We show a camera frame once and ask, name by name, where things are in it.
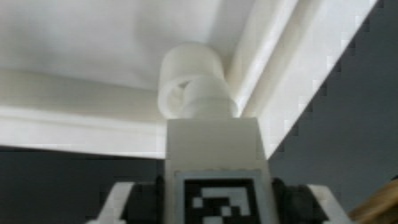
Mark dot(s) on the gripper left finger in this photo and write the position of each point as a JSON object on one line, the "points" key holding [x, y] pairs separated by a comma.
{"points": [[134, 204]]}

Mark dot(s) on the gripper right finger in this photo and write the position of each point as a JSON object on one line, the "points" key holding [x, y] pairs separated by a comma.
{"points": [[308, 205]]}

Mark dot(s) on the white leg with tag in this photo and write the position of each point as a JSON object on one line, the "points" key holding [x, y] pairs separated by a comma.
{"points": [[217, 177]]}

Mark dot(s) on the white square tabletop part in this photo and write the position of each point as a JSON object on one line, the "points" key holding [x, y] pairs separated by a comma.
{"points": [[82, 47]]}

